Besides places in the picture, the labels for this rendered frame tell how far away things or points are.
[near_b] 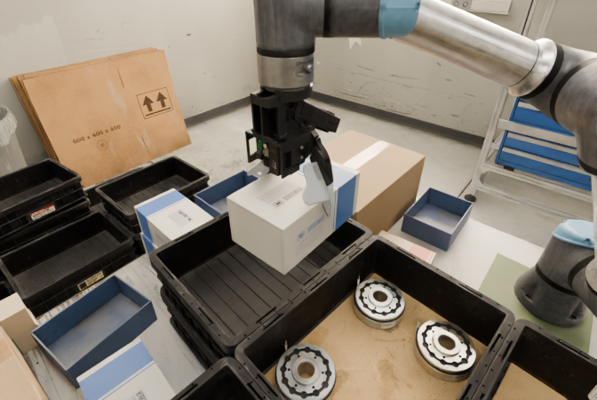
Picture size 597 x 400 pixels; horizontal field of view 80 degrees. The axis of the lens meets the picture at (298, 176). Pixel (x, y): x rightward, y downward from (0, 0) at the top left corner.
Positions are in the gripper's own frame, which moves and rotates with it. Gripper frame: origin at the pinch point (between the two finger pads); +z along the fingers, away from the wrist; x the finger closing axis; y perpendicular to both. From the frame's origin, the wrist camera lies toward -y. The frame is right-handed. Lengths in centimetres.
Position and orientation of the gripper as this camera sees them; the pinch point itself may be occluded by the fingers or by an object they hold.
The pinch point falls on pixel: (297, 196)
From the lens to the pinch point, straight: 60.1
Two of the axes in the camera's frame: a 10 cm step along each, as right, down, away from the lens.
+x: 7.7, 3.4, -5.4
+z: 0.0, 8.4, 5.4
